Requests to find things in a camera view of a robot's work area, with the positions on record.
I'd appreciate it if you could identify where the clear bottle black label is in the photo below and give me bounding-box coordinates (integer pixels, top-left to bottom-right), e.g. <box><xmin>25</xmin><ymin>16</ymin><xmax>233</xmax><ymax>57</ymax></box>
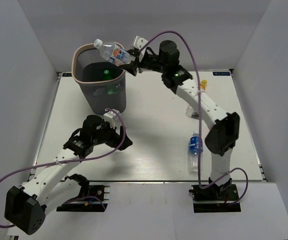
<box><xmin>185</xmin><ymin>105</ymin><xmax>199</xmax><ymax>118</ymax></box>

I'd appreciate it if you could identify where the grey mesh waste bin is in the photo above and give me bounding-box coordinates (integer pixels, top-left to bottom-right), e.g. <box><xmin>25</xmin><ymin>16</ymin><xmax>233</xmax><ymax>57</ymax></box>
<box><xmin>71</xmin><ymin>43</ymin><xmax>127</xmax><ymax>115</ymax></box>

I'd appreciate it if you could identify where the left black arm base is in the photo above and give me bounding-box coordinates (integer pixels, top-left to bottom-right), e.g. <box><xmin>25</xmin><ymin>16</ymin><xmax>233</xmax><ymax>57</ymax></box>
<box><xmin>56</xmin><ymin>184</ymin><xmax>110</xmax><ymax>213</ymax></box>

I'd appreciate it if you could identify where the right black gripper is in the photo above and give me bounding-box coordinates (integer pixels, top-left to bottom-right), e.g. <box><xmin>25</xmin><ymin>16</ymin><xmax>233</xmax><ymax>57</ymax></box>
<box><xmin>119</xmin><ymin>49</ymin><xmax>167</xmax><ymax>77</ymax></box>

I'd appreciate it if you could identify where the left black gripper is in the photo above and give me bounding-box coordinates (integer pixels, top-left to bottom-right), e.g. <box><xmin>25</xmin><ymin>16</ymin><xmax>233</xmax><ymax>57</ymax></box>
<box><xmin>92</xmin><ymin>119</ymin><xmax>133</xmax><ymax>151</ymax></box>

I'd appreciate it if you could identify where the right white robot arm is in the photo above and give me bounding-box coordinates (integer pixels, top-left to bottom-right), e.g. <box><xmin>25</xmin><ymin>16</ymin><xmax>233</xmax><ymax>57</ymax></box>
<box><xmin>122</xmin><ymin>36</ymin><xmax>240</xmax><ymax>200</ymax></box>

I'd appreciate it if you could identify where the green plastic bottle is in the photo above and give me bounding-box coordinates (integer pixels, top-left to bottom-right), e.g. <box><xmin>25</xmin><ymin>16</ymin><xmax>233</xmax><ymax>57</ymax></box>
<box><xmin>102</xmin><ymin>69</ymin><xmax>117</xmax><ymax>95</ymax></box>

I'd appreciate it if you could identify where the clear bottle orange blue label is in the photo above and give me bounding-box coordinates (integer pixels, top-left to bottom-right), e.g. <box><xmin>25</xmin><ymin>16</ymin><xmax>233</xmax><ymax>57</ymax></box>
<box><xmin>93</xmin><ymin>39</ymin><xmax>135</xmax><ymax>66</ymax></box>

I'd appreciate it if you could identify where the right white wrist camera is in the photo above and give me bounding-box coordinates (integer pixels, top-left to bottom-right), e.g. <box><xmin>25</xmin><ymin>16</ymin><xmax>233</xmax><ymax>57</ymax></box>
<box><xmin>131</xmin><ymin>35</ymin><xmax>148</xmax><ymax>50</ymax></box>

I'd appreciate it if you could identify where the small bottle yellow cap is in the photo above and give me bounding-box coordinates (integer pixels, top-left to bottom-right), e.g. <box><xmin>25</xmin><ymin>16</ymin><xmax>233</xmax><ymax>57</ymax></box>
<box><xmin>200</xmin><ymin>79</ymin><xmax>208</xmax><ymax>91</ymax></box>

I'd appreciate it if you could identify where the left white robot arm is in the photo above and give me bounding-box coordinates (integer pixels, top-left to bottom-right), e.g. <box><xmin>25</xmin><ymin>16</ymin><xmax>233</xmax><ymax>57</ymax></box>
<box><xmin>4</xmin><ymin>108</ymin><xmax>133</xmax><ymax>235</ymax></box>

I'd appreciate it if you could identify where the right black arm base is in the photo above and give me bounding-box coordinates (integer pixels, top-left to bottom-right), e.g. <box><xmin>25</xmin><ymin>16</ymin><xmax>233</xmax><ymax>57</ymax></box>
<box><xmin>188</xmin><ymin>184</ymin><xmax>242</xmax><ymax>213</ymax></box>

